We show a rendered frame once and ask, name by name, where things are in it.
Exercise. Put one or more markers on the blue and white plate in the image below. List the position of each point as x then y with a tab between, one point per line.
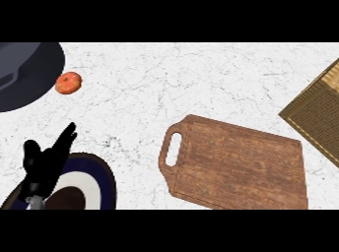
92	183

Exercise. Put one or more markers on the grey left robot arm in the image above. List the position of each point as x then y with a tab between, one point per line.
36	203

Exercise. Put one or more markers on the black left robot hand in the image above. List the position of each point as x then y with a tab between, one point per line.
45	164

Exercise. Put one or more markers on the brown wooden cutting board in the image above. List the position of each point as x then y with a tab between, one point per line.
239	167

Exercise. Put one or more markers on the brown wicker basket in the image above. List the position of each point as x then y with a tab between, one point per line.
326	118

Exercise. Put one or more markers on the red tomato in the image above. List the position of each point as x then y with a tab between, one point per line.
69	83

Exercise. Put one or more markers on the dark grey frying pan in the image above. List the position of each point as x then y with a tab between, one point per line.
26	75

